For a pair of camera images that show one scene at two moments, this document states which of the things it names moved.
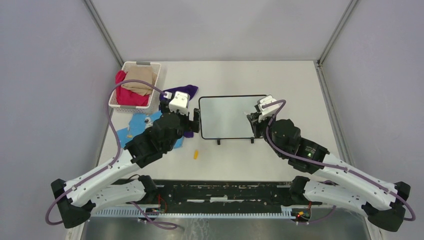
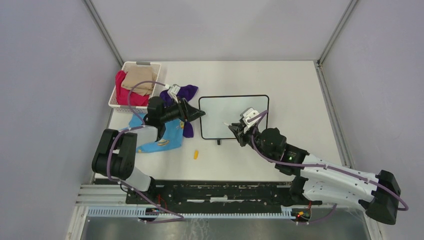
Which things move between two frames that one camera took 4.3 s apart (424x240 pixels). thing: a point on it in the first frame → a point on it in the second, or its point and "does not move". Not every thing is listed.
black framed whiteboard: [221, 117] does not move
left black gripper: [191, 125] → [187, 112]
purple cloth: [189, 89] does not move
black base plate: [215, 195] does not move
